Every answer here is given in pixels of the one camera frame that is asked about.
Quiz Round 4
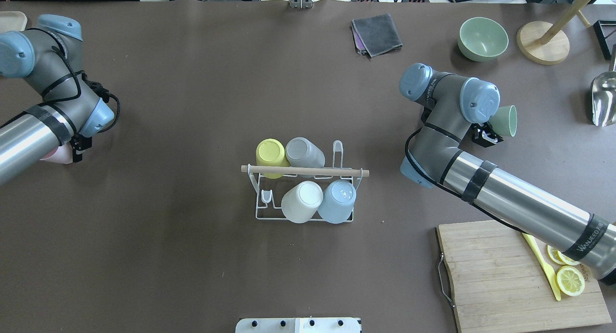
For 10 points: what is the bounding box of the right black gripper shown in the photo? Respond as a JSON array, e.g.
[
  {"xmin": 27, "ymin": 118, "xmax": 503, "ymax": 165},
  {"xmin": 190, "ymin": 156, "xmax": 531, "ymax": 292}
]
[{"xmin": 471, "ymin": 123, "xmax": 504, "ymax": 147}]

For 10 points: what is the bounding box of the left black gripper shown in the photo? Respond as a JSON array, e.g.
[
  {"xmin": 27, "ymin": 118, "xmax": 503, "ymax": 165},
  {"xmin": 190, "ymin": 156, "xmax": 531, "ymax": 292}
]
[{"xmin": 70, "ymin": 134, "xmax": 92, "ymax": 163}]

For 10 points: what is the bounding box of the pink cup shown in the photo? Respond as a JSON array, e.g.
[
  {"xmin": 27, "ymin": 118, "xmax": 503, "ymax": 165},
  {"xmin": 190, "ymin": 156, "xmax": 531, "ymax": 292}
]
[{"xmin": 40, "ymin": 143, "xmax": 73, "ymax": 164}]

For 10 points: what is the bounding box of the mint green cup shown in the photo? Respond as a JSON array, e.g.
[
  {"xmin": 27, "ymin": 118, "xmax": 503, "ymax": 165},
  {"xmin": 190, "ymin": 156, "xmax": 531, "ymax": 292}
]
[{"xmin": 488, "ymin": 105, "xmax": 518, "ymax": 137}]

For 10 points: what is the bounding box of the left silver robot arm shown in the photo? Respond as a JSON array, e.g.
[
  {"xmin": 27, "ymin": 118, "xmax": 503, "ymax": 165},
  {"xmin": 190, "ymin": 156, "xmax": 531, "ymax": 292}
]
[{"xmin": 0, "ymin": 14, "xmax": 120, "ymax": 183}]

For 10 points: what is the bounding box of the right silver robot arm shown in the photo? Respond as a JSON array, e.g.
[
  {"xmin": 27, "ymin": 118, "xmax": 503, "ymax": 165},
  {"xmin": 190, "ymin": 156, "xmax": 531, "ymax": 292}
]
[{"xmin": 399, "ymin": 63, "xmax": 616, "ymax": 286}]

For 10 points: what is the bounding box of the light blue cup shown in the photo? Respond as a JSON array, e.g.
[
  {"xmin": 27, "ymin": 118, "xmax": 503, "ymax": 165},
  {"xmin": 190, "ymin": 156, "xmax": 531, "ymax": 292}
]
[{"xmin": 318, "ymin": 179, "xmax": 356, "ymax": 224}]

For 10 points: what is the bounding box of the grey cup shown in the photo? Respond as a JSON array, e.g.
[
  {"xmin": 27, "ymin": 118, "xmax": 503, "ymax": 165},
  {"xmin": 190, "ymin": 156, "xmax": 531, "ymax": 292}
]
[{"xmin": 284, "ymin": 137, "xmax": 325, "ymax": 168}]

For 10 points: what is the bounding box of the yellow cup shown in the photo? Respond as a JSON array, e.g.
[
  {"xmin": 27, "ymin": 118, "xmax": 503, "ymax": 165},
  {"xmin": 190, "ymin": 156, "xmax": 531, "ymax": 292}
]
[{"xmin": 256, "ymin": 138, "xmax": 290, "ymax": 167}]

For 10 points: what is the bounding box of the white cup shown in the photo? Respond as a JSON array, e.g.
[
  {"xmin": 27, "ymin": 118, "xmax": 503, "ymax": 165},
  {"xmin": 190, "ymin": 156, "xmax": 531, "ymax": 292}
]
[{"xmin": 281, "ymin": 181, "xmax": 323, "ymax": 223}]

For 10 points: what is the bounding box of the mint green bowl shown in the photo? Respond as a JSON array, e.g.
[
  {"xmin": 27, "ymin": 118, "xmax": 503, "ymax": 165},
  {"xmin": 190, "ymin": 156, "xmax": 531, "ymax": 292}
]
[{"xmin": 458, "ymin": 17, "xmax": 509, "ymax": 63}]

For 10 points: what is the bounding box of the wooden mug tree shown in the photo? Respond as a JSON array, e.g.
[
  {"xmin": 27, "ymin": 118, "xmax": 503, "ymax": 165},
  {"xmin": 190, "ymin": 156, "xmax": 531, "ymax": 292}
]
[{"xmin": 515, "ymin": 0, "xmax": 591, "ymax": 65}]

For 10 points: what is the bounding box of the metal scoop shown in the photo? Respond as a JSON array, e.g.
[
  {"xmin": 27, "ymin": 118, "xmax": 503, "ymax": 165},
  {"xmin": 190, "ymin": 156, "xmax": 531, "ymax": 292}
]
[{"xmin": 591, "ymin": 46, "xmax": 616, "ymax": 127}]

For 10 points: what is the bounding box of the lemon slice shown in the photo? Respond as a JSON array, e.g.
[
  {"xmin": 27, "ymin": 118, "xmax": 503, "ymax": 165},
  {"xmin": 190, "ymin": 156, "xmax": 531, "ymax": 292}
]
[
  {"xmin": 556, "ymin": 265, "xmax": 585, "ymax": 296},
  {"xmin": 546, "ymin": 245, "xmax": 568, "ymax": 265}
]

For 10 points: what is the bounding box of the beige tray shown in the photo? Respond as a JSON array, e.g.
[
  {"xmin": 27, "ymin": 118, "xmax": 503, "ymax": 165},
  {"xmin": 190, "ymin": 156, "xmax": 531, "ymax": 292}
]
[{"xmin": 0, "ymin": 11, "xmax": 28, "ymax": 33}]

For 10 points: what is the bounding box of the grey folded cloth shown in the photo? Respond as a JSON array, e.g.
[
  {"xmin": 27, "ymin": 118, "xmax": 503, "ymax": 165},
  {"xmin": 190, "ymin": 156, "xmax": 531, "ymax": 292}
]
[{"xmin": 350, "ymin": 13, "xmax": 403, "ymax": 58}]

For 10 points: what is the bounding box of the wooden cutting board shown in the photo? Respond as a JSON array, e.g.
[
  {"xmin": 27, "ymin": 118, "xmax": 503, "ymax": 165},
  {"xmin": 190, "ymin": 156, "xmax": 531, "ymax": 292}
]
[{"xmin": 436, "ymin": 220, "xmax": 612, "ymax": 333}]

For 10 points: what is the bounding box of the yellow plastic knife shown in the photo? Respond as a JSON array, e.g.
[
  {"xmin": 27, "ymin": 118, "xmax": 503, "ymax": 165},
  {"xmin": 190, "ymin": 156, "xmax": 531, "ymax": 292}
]
[{"xmin": 522, "ymin": 233, "xmax": 562, "ymax": 301}]

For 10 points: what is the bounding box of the white wire cup holder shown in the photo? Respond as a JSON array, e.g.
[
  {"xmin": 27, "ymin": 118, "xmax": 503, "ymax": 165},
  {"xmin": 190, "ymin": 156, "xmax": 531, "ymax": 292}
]
[{"xmin": 241, "ymin": 137, "xmax": 370, "ymax": 225}]

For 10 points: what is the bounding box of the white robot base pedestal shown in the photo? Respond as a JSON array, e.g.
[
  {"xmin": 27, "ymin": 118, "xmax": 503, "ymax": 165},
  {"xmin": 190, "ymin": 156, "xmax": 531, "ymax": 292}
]
[{"xmin": 235, "ymin": 316, "xmax": 362, "ymax": 333}]

